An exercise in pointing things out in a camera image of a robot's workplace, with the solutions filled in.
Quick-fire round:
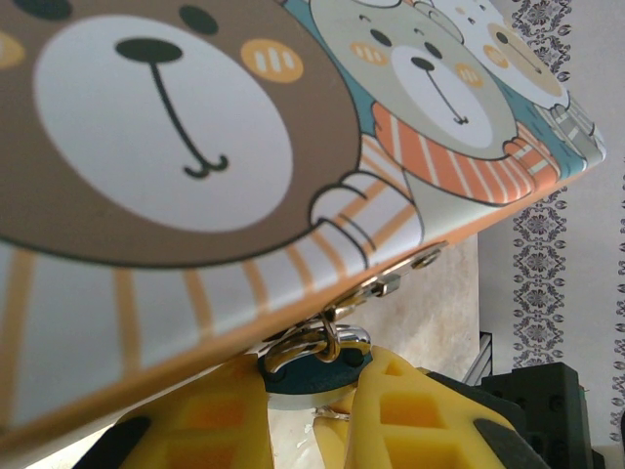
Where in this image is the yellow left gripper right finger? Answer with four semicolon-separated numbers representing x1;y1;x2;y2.
344;344;553;469

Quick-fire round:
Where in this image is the metal zipper pull ring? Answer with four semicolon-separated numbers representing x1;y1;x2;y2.
256;312;375;414

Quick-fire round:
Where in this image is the colourful patterned pouch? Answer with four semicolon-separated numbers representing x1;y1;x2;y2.
0;0;609;434

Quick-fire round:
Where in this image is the aluminium side rail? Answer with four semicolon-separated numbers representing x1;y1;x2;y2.
461;331;495;388

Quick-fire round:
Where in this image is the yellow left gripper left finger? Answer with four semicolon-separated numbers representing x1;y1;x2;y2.
95;354;277;469

